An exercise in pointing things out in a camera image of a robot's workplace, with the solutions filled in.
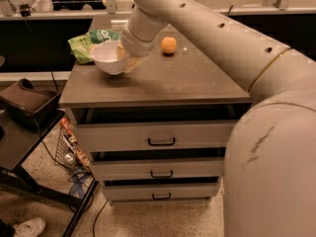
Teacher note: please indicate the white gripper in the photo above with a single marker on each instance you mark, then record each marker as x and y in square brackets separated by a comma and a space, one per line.
[134, 44]

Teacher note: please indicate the white bowl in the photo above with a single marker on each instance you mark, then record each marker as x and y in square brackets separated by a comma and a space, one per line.
[107, 57]

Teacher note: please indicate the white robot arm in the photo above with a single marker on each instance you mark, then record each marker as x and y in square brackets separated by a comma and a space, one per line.
[270, 159]

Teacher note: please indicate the green rice chip bag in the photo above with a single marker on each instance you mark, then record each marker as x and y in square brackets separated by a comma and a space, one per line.
[82, 46]

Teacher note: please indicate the orange fruit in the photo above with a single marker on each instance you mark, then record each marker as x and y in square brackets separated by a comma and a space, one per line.
[168, 45]

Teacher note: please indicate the grey drawer cabinet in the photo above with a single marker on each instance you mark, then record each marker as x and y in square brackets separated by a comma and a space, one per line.
[186, 86]

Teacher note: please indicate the top grey drawer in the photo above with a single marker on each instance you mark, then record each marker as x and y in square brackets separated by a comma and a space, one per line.
[153, 135]

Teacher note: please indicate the grey drawer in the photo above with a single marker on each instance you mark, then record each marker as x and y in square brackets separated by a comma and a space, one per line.
[157, 169]
[153, 135]
[160, 192]

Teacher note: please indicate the middle grey drawer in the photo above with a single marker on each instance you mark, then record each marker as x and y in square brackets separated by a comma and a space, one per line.
[157, 169]

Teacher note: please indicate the bottom grey drawer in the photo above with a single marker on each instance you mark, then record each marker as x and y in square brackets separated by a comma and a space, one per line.
[160, 192]

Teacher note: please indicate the black side table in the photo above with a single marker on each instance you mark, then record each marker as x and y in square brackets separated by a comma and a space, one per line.
[16, 145]

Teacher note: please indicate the white shoe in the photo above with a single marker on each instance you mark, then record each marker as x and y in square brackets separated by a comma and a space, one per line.
[31, 228]

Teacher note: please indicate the wire basket with items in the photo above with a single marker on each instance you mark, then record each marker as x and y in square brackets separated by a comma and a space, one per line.
[68, 152]

